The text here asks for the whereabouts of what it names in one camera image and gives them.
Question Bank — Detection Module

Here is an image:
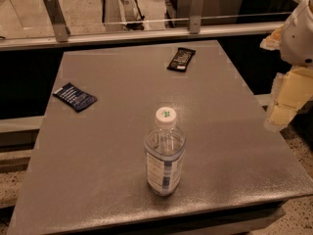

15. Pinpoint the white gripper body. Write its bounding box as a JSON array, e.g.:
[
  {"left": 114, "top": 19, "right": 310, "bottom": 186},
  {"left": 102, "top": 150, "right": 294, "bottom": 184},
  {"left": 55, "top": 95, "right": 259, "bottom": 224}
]
[{"left": 280, "top": 0, "right": 313, "bottom": 67}]

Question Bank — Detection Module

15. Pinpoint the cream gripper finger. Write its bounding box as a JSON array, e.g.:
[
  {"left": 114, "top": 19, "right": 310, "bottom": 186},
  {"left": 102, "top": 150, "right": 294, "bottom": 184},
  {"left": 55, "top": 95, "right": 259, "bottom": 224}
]
[
  {"left": 264, "top": 66, "right": 313, "bottom": 131},
  {"left": 260, "top": 27, "right": 283, "bottom": 51}
]

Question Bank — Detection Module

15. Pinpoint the clear plastic water bottle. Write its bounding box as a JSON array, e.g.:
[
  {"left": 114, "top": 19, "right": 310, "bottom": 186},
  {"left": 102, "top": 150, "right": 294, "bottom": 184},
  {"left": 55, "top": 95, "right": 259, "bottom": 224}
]
[{"left": 144, "top": 107, "right": 187, "bottom": 197}]

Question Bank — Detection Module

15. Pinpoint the black rxbar chocolate wrapper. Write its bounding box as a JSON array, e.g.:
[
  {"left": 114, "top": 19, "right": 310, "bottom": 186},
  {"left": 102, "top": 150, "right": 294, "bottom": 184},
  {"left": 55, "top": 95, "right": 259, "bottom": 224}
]
[{"left": 167, "top": 47, "right": 196, "bottom": 72}]

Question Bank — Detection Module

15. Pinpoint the blue snack bar wrapper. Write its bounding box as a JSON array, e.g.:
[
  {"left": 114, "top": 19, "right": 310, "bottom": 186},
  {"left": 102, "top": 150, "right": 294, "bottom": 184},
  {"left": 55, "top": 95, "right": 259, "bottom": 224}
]
[{"left": 53, "top": 82, "right": 98, "bottom": 113}]

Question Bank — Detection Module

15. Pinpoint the right metal rail bracket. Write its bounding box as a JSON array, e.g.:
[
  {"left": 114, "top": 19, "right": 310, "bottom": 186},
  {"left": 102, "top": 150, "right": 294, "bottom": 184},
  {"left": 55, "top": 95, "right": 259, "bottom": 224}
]
[{"left": 189, "top": 0, "right": 204, "bottom": 34}]

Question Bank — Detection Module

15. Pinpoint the metal rail bracket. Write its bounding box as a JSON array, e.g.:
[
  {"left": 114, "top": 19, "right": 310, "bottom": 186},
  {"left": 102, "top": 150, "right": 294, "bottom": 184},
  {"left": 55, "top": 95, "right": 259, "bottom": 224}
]
[
  {"left": 43, "top": 0, "right": 70, "bottom": 42},
  {"left": 189, "top": 0, "right": 204, "bottom": 34}
]

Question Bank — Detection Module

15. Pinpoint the left metal rail bracket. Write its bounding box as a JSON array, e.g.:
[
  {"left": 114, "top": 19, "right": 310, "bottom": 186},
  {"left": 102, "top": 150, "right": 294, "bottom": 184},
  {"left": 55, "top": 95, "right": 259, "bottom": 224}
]
[{"left": 43, "top": 0, "right": 70, "bottom": 42}]

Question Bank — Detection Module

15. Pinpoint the horizontal metal rail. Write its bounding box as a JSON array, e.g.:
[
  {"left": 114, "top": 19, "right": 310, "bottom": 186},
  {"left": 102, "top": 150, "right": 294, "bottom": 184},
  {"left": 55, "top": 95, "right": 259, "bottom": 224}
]
[{"left": 0, "top": 22, "right": 283, "bottom": 51}]

